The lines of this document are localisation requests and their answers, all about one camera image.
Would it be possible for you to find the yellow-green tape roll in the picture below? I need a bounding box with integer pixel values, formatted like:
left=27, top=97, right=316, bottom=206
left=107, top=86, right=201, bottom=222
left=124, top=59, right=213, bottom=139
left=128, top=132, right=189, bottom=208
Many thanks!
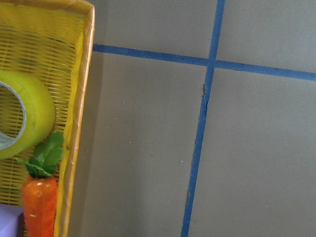
left=0, top=70, right=55, bottom=159

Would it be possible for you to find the orange toy carrot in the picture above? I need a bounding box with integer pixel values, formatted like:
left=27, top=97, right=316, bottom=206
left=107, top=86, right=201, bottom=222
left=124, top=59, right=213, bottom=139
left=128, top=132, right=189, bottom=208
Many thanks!
left=15, top=132, right=64, bottom=237

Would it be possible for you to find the purple foam block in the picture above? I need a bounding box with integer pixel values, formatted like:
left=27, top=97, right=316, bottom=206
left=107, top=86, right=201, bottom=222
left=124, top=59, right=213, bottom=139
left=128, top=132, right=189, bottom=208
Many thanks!
left=0, top=204, right=24, bottom=237

